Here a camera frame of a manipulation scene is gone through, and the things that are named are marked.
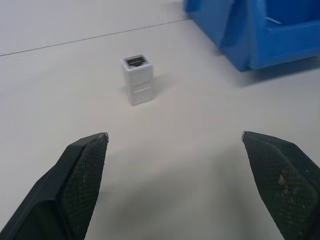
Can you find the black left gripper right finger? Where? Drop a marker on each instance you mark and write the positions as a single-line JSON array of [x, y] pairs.
[[282, 185]]

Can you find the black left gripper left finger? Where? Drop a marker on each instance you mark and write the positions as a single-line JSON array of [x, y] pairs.
[[75, 185]]

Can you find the blue plastic bin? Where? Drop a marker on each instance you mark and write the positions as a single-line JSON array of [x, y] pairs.
[[252, 30]]

